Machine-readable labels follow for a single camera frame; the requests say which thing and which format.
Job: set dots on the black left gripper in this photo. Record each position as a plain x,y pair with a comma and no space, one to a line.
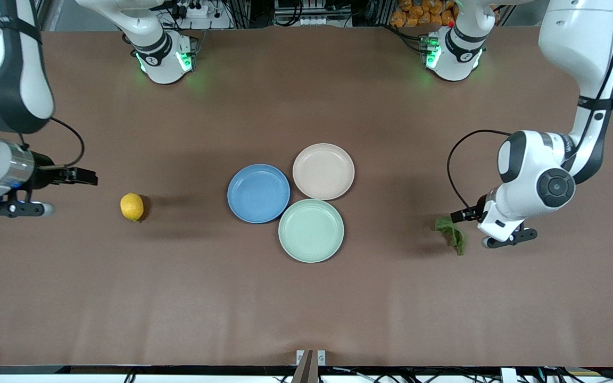
480,208

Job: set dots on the yellow lemon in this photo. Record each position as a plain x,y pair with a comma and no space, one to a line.
132,207

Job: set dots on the green lettuce leaf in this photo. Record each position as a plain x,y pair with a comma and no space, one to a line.
453,234

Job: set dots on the metal table edge bracket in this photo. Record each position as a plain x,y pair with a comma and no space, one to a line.
311,359

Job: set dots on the mint green plate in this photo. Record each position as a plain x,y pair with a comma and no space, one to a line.
311,231

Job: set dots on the blue plate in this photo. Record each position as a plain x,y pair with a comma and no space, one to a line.
258,193

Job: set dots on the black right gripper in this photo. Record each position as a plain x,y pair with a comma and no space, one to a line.
44,173

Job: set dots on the orange snack bags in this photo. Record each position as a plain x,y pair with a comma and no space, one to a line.
418,13

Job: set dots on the white power strip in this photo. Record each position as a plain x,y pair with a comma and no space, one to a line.
192,9

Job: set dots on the beige plate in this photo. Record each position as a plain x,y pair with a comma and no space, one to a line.
323,171

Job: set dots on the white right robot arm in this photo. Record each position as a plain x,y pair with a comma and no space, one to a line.
8,80

